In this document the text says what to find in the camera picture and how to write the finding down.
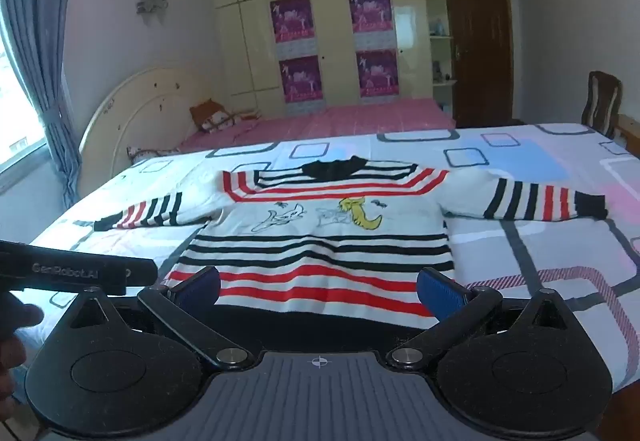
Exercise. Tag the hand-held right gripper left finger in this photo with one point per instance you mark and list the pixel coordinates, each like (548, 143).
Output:
(197, 285)

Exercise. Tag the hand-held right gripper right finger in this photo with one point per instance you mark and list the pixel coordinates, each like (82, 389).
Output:
(440, 292)

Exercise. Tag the striped white knit sweater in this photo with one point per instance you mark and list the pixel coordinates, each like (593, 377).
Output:
(330, 241)

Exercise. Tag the person's left hand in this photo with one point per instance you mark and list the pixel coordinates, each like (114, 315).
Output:
(12, 341)

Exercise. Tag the white patterned bed sheet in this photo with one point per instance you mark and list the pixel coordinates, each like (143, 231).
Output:
(540, 271)

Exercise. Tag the white brown patterned pillow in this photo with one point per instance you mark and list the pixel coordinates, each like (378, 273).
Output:
(150, 153)

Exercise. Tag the window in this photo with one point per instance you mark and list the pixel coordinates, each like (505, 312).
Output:
(17, 121)

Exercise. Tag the cream rounded headboard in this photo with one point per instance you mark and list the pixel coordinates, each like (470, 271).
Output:
(135, 116)

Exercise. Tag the orange patterned pillow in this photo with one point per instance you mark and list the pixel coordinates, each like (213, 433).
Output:
(212, 117)

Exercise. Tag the pink bed sheet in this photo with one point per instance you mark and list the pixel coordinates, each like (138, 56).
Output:
(350, 121)

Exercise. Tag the dark shelf ornament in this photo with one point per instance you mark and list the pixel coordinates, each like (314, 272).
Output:
(442, 73)

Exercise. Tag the blue grey curtain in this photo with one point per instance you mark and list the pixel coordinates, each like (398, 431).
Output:
(37, 46)

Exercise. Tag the brown wooden door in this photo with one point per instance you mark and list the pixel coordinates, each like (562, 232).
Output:
(477, 46)

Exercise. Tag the dark wooden chair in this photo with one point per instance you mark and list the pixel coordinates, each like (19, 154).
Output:
(602, 101)

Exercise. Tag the blue shelf figurine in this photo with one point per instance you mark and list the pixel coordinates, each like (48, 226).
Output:
(440, 27)

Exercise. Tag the purple wall poster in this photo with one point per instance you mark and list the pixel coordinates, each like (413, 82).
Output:
(369, 16)
(377, 73)
(291, 23)
(300, 81)

